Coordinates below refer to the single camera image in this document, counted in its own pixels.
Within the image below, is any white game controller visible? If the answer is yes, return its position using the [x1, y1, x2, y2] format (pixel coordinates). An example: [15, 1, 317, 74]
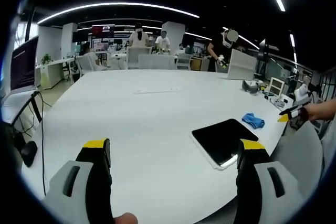
[272, 97, 289, 108]

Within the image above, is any red wall screen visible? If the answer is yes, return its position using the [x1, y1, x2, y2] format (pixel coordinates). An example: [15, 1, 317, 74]
[92, 24, 116, 38]

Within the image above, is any dark computer monitor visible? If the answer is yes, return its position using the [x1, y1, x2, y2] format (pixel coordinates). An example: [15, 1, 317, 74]
[9, 36, 39, 91]

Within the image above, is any white framed small box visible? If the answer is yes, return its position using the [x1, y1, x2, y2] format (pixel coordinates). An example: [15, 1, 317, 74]
[268, 77, 285, 97]

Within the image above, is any thin black cable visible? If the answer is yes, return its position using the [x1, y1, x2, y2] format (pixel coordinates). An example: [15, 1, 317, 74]
[30, 90, 49, 196]

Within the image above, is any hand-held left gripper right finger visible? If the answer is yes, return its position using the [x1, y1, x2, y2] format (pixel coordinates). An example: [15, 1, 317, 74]
[233, 138, 303, 224]

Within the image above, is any curved ceiling light strip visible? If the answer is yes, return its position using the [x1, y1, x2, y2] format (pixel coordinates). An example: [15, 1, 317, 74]
[36, 2, 200, 25]

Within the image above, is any grey office chair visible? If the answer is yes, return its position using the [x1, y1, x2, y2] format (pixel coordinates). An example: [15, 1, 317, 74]
[270, 121, 324, 201]

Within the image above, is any white folded board box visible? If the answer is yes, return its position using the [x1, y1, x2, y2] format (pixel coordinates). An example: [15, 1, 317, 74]
[226, 48, 258, 81]

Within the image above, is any person's left hand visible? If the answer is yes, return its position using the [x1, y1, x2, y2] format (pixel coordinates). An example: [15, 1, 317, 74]
[113, 212, 139, 224]

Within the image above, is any grey headset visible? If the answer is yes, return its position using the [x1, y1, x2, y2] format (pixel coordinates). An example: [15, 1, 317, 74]
[241, 79, 261, 96]

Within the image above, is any black computer mouse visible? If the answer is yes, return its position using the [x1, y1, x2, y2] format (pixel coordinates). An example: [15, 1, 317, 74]
[20, 140, 38, 167]

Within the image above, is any blue cleaning cloth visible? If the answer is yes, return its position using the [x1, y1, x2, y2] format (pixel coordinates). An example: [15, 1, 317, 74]
[241, 112, 266, 130]

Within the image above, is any green potted plant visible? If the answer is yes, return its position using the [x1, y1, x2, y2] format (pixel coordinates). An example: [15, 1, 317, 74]
[40, 53, 54, 65]

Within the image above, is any black mirror with white frame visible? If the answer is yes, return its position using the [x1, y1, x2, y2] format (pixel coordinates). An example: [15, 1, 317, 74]
[189, 118, 260, 171]

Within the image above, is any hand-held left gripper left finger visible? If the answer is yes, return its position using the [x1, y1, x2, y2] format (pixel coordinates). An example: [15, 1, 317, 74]
[43, 137, 115, 224]

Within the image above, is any white mesh office chair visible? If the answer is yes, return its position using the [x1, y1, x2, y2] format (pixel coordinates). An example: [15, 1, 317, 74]
[76, 52, 106, 72]

